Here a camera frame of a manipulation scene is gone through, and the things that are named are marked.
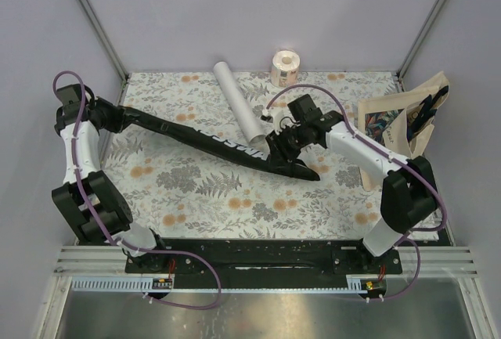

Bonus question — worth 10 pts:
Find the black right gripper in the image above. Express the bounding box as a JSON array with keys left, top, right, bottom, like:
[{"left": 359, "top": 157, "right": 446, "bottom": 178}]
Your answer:
[{"left": 265, "top": 124, "right": 309, "bottom": 170}]

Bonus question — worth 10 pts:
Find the white shuttlecock tube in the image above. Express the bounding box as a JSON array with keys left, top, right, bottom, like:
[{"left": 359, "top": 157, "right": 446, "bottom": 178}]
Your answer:
[{"left": 213, "top": 61, "right": 265, "bottom": 146}]

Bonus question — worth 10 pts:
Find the black racket bag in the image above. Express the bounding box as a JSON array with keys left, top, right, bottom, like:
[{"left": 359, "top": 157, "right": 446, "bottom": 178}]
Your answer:
[{"left": 121, "top": 106, "right": 320, "bottom": 182}]

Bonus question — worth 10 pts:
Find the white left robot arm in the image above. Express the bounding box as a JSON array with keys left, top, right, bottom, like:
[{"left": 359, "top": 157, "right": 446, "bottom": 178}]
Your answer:
[{"left": 52, "top": 84, "right": 170, "bottom": 272}]

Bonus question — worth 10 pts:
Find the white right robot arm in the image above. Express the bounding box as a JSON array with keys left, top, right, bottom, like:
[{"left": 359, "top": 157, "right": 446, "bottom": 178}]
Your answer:
[{"left": 261, "top": 95, "right": 442, "bottom": 273}]

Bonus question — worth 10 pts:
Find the pink toilet paper roll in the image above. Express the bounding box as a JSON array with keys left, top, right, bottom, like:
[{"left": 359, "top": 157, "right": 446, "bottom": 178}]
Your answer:
[{"left": 270, "top": 49, "right": 301, "bottom": 88}]

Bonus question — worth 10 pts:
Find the floral table mat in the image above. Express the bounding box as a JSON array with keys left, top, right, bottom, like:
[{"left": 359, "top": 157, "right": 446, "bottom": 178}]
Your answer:
[{"left": 100, "top": 72, "right": 380, "bottom": 240}]

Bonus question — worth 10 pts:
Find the beige tote bag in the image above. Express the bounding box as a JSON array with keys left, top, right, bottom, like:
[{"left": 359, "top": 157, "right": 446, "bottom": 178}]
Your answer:
[{"left": 354, "top": 70, "right": 451, "bottom": 190}]

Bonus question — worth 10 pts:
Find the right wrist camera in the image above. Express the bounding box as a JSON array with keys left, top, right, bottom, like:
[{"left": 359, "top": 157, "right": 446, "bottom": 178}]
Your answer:
[{"left": 261, "top": 108, "right": 290, "bottom": 135}]

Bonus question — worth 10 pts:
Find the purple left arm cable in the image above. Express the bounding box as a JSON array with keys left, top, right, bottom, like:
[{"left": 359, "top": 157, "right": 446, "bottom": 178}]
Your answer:
[{"left": 52, "top": 70, "right": 118, "bottom": 248}]

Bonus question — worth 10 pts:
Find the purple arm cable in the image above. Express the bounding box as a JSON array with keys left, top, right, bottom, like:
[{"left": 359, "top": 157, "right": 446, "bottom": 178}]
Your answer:
[
  {"left": 52, "top": 70, "right": 118, "bottom": 248},
  {"left": 264, "top": 84, "right": 448, "bottom": 301}
]

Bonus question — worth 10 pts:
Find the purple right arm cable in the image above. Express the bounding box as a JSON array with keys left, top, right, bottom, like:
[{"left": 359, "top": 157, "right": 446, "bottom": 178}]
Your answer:
[{"left": 264, "top": 84, "right": 448, "bottom": 301}]

